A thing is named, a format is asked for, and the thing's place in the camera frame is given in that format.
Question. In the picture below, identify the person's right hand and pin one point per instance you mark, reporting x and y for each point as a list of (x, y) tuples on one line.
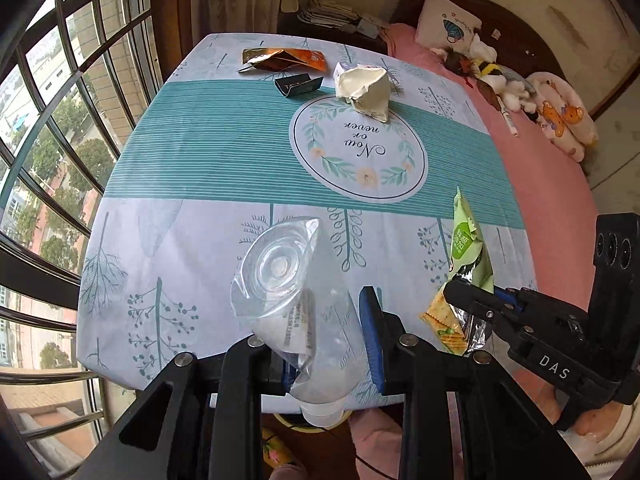
[(597, 422)]

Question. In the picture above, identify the dark wooden nightstand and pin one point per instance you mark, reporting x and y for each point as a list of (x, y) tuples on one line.
[(300, 30)]

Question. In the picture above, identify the pink bear print blanket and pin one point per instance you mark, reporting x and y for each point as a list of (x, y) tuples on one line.
[(565, 120)]

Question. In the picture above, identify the orange snack wrapper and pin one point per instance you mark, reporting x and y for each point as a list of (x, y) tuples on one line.
[(285, 59)]

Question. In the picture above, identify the brown feather toy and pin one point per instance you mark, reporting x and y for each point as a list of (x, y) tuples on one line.
[(455, 59)]

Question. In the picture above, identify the bee plush toy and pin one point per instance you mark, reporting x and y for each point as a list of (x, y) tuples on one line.
[(487, 72)]

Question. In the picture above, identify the small pale box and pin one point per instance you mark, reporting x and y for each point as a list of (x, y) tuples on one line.
[(367, 26)]

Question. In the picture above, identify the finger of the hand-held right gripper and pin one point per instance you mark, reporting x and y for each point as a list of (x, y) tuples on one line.
[(480, 302)]

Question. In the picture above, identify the white plush toy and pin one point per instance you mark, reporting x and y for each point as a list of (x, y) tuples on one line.
[(482, 47), (517, 92)]

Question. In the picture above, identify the stack of papers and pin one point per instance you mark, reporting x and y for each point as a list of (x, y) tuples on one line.
[(327, 10)]

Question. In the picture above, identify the green cracker wrapper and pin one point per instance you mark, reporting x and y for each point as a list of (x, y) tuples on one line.
[(467, 250)]

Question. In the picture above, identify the white marker pen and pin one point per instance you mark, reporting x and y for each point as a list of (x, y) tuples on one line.
[(507, 117)]

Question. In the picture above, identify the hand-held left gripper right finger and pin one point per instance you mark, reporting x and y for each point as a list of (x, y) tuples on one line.
[(371, 330)]

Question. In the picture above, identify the clear plastic bottle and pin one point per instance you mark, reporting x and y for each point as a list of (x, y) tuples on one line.
[(285, 280)]

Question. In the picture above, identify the black window frame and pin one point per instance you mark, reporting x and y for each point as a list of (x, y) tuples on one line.
[(60, 85)]

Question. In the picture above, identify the pink bed sheet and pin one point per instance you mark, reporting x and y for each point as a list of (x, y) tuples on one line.
[(545, 185)]

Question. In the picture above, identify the tree print tablecloth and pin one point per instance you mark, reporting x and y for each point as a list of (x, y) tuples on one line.
[(210, 160)]

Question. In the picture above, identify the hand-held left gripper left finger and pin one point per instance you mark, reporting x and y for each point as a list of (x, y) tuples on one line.
[(240, 410)]

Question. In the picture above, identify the crumpled white carton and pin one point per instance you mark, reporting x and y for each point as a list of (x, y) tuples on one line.
[(362, 90)]

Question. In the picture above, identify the white printed pillow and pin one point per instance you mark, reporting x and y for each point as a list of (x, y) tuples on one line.
[(445, 20)]

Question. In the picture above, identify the yellow trash bin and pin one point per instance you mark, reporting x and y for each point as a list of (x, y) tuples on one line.
[(287, 421)]

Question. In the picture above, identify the yellow flowered slipper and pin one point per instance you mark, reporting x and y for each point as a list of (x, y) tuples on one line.
[(277, 447)]

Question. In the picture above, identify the dark folded card wrapper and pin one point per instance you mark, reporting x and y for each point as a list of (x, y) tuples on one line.
[(299, 85)]

